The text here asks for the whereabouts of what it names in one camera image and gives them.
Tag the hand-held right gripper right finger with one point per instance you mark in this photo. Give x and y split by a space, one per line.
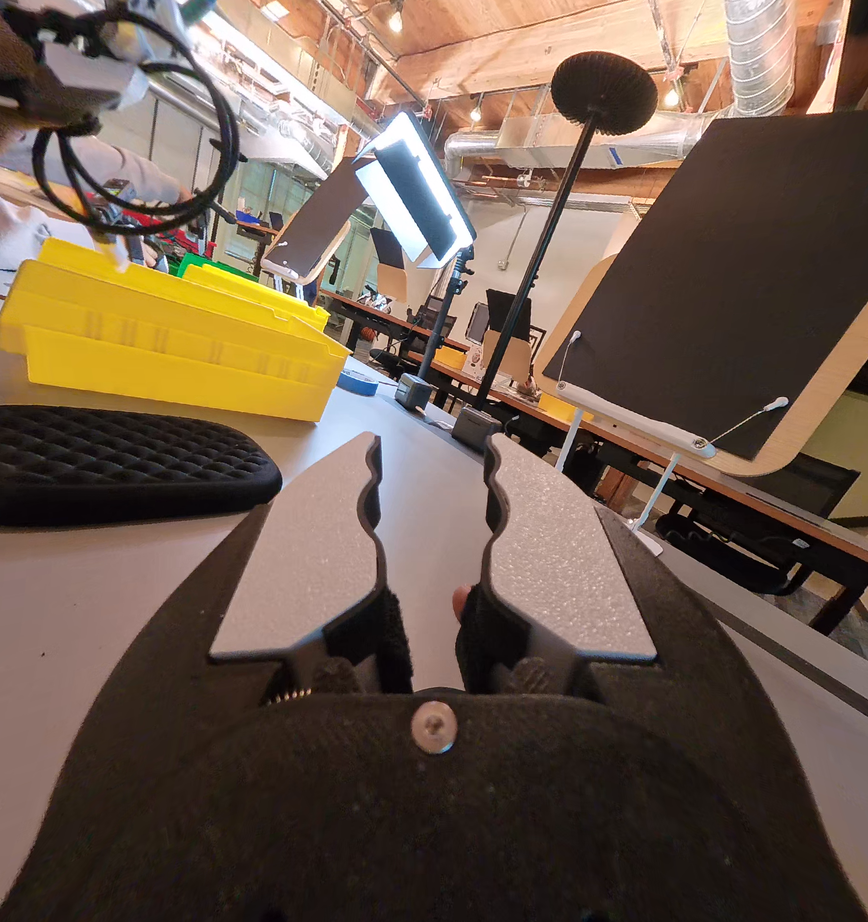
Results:
563 569

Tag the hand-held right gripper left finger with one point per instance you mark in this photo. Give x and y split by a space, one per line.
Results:
297 569

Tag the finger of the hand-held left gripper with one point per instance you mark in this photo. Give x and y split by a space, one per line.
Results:
88 76

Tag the person's right hand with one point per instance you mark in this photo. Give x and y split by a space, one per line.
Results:
462 601

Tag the white tablet stand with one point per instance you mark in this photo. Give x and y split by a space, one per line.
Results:
635 421

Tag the blue tape roll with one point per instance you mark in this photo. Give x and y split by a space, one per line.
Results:
354 383

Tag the black mesh pad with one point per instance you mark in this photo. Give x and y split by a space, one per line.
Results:
117 461

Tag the green plastic bin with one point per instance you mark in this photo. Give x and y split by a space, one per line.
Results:
210 268

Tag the large yellow plastic bin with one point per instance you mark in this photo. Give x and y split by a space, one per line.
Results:
174 374
261 292

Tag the small yellow bin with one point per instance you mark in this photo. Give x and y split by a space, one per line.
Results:
449 358

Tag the white computer monitor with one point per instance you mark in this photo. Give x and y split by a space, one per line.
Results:
478 324

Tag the small black panel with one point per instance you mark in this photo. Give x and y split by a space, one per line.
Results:
509 313

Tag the wooden board with black sheet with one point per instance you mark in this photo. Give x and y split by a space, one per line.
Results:
311 223

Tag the ceiling spot lamp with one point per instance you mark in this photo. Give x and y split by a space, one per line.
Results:
670 97
475 112
395 20

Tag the wooden backing board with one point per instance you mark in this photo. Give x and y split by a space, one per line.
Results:
837 389

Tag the large black sheet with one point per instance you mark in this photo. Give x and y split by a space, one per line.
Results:
729 274

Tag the led panel light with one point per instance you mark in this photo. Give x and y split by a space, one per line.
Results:
412 187

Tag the black pole with round disc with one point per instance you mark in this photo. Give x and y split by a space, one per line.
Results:
603 90

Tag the silver ventilation duct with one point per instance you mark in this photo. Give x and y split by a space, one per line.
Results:
758 57

